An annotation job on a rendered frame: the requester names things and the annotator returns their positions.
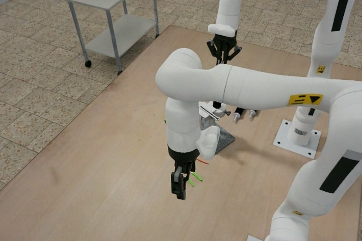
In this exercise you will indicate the black cylinder with grey shaft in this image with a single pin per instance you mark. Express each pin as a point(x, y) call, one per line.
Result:
point(216, 104)
point(238, 113)

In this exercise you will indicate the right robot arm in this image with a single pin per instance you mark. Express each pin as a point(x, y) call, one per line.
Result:
point(327, 44)

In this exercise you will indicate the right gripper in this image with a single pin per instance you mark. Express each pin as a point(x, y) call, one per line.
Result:
point(223, 45)

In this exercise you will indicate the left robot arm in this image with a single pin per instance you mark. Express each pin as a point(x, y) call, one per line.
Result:
point(319, 184)

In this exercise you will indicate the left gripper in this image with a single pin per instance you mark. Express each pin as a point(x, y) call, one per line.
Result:
point(184, 163)

